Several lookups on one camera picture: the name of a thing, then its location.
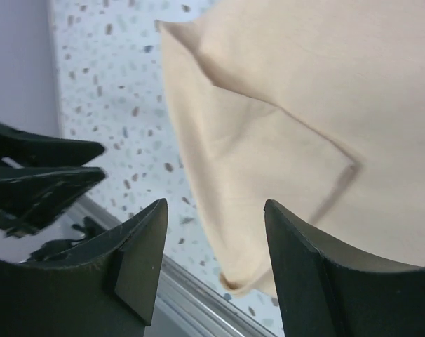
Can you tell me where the beige cloth mat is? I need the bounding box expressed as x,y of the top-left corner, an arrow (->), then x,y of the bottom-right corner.
158,1 -> 425,296

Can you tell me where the aluminium extrusion frame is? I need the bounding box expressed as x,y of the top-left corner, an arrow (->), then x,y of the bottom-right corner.
19,194 -> 280,337

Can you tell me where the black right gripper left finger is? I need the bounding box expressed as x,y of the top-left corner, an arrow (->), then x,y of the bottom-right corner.
0,199 -> 168,336

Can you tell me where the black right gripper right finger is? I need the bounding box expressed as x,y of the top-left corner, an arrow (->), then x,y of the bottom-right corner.
264,199 -> 425,337

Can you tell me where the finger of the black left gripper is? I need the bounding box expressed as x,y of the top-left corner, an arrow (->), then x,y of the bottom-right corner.
0,123 -> 105,168
0,166 -> 106,237

